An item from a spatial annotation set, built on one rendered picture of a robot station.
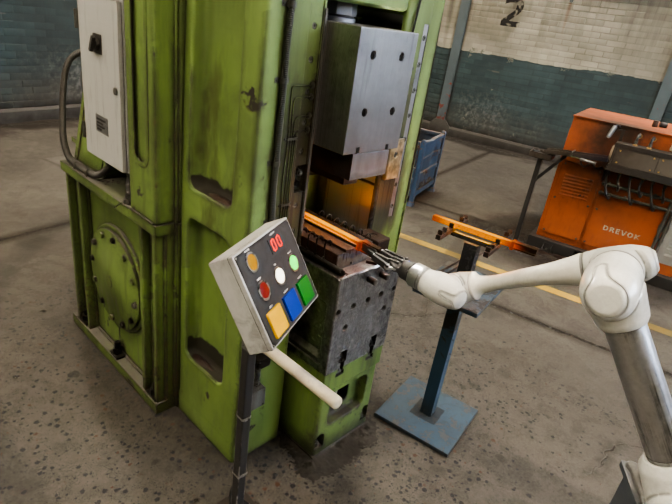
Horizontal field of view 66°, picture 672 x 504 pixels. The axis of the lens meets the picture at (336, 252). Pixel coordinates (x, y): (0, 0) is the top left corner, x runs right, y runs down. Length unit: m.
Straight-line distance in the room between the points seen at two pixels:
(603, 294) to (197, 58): 1.46
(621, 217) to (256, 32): 4.11
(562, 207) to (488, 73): 4.69
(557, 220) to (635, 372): 3.85
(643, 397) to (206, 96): 1.64
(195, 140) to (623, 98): 7.80
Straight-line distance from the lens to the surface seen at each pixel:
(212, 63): 1.95
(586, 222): 5.27
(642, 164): 4.97
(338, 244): 1.99
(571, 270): 1.63
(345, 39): 1.75
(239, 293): 1.38
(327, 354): 2.08
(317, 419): 2.32
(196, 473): 2.40
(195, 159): 2.03
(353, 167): 1.82
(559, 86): 9.27
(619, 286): 1.39
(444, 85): 9.78
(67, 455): 2.55
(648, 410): 1.58
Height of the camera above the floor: 1.80
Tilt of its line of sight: 25 degrees down
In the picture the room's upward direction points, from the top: 8 degrees clockwise
